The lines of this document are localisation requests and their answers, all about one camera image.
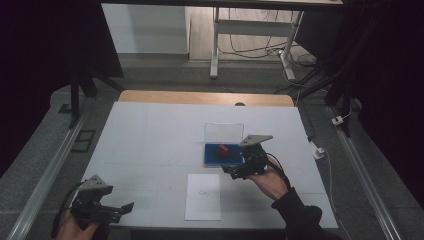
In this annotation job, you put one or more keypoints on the blue ink pad case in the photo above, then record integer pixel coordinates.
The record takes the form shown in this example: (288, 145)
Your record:
(215, 156)

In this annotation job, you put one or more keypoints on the black metal stand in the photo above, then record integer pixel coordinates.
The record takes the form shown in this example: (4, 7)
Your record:
(343, 83)
(75, 96)

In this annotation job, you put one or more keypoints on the red stamp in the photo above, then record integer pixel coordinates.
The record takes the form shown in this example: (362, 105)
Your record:
(223, 150)

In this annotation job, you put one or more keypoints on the white power adapter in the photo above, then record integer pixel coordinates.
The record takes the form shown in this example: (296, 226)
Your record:
(337, 120)

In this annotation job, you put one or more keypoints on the black floor frame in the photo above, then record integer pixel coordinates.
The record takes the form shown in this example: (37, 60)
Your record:
(83, 141)

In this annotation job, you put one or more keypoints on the white desk frame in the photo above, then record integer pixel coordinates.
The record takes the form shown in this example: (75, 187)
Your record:
(253, 27)

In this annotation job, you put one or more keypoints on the person's left hand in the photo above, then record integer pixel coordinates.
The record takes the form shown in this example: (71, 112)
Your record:
(71, 230)

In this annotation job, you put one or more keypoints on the white table mat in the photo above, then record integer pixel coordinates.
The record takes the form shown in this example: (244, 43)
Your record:
(150, 140)

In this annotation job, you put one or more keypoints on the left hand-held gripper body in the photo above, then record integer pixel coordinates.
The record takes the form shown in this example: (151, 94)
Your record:
(90, 206)

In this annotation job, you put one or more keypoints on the aluminium floor rail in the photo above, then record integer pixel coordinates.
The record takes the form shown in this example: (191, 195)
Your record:
(363, 173)
(50, 173)

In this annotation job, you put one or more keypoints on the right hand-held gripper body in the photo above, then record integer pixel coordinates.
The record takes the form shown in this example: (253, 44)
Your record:
(253, 158)

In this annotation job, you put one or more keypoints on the person's right hand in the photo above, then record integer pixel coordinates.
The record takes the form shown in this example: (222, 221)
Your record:
(270, 183)

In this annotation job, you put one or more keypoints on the white paper sheet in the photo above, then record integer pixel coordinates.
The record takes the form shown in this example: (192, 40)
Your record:
(203, 201)

